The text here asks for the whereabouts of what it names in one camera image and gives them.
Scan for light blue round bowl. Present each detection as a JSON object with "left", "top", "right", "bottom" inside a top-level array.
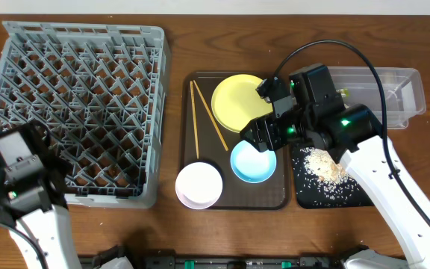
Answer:
[{"left": 230, "top": 140, "right": 277, "bottom": 184}]

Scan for yellow round plate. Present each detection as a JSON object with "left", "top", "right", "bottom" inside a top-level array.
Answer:
[{"left": 211, "top": 74, "right": 273, "bottom": 133}]

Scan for rice food scraps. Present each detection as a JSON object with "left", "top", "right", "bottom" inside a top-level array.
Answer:
[{"left": 293, "top": 146, "right": 361, "bottom": 206}]

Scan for wooden chopstick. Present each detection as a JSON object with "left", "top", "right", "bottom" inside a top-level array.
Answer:
[
  {"left": 193, "top": 80, "right": 228, "bottom": 152},
  {"left": 190, "top": 81, "right": 199, "bottom": 159}
]

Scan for pink round bowl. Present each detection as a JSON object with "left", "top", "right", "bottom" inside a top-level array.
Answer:
[{"left": 175, "top": 161, "right": 223, "bottom": 210}]

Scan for green orange snack wrapper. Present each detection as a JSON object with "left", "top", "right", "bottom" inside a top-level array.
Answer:
[{"left": 337, "top": 88, "right": 350, "bottom": 98}]

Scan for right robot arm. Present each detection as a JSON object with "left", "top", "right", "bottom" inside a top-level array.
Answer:
[{"left": 240, "top": 64, "right": 430, "bottom": 268}]

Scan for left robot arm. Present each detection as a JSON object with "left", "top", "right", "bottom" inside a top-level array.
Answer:
[{"left": 0, "top": 121, "right": 81, "bottom": 268}]

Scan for black waste tray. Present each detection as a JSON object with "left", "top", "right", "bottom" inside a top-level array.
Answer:
[{"left": 290, "top": 143, "right": 375, "bottom": 210}]

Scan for clear plastic waste bin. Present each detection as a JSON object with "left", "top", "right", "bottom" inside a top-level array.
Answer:
[{"left": 328, "top": 67, "right": 426, "bottom": 129}]

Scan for dark brown serving tray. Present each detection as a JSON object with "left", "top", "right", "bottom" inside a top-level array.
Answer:
[{"left": 175, "top": 72, "right": 290, "bottom": 210}]

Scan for grey plastic dish rack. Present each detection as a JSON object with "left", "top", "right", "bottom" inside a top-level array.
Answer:
[{"left": 0, "top": 21, "right": 170, "bottom": 208}]

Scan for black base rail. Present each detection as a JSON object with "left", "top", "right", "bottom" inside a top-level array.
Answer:
[{"left": 76, "top": 244, "right": 406, "bottom": 269}]

